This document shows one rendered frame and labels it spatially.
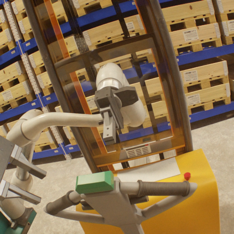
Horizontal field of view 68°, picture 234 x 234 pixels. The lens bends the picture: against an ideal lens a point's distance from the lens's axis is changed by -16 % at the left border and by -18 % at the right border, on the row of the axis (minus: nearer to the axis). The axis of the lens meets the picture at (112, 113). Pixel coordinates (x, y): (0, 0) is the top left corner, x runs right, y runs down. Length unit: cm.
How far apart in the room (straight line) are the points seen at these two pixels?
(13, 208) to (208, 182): 123
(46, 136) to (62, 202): 289
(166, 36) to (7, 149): 85
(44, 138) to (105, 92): 289
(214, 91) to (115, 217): 266
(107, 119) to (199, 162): 75
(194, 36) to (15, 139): 244
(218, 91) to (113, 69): 245
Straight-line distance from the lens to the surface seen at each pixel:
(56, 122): 88
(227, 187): 222
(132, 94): 64
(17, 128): 99
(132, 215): 56
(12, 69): 324
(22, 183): 148
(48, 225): 255
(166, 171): 117
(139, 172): 122
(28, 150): 125
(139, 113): 81
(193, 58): 281
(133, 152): 125
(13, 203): 144
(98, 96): 58
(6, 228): 160
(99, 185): 41
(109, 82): 67
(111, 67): 76
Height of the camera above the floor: 167
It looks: 21 degrees down
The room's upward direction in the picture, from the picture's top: 20 degrees counter-clockwise
